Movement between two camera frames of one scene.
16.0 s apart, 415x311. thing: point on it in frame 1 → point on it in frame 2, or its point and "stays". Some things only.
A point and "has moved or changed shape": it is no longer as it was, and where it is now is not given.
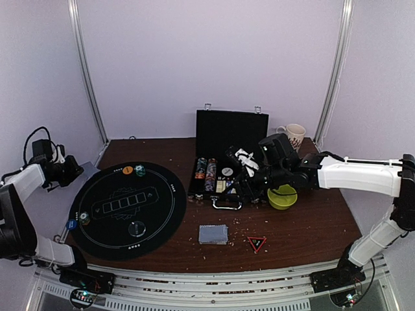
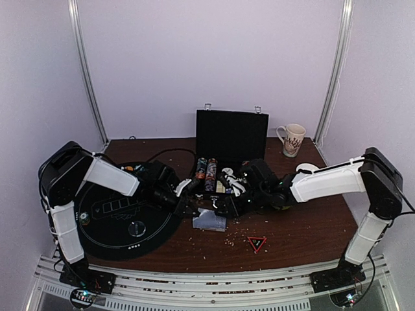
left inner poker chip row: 211,174 stays
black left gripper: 73,173 → 178,207
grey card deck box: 213,234 → 208,220
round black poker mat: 130,212 stays
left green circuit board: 83,297 stays
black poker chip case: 211,174 stays
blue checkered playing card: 89,169 has moved or changed shape
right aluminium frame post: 339,69 stays
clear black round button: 137,229 stays
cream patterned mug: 295,132 stays
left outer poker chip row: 201,168 stays
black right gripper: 245,180 → 234,204
